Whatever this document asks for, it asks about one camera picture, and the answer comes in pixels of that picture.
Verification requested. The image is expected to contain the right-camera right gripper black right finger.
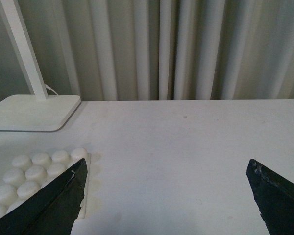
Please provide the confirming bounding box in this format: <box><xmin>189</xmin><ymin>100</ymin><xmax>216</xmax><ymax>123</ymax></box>
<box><xmin>246</xmin><ymin>159</ymin><xmax>294</xmax><ymax>235</ymax></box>

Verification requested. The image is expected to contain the white desk lamp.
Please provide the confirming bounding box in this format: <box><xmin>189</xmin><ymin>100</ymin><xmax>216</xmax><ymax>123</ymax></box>
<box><xmin>0</xmin><ymin>0</ymin><xmax>81</xmax><ymax>132</ymax></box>

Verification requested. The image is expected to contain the white lamp power cable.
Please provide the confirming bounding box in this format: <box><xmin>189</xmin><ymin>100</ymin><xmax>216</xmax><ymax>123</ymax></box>
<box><xmin>45</xmin><ymin>84</ymin><xmax>58</xmax><ymax>96</ymax></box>

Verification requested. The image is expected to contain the right-camera right gripper black left finger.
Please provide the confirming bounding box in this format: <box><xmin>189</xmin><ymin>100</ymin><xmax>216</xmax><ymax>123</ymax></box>
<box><xmin>0</xmin><ymin>159</ymin><xmax>88</xmax><ymax>235</ymax></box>

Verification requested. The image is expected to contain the grey pleated curtain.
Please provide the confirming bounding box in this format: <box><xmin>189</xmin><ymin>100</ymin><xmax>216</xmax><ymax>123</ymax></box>
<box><xmin>0</xmin><ymin>0</ymin><xmax>294</xmax><ymax>103</ymax></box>

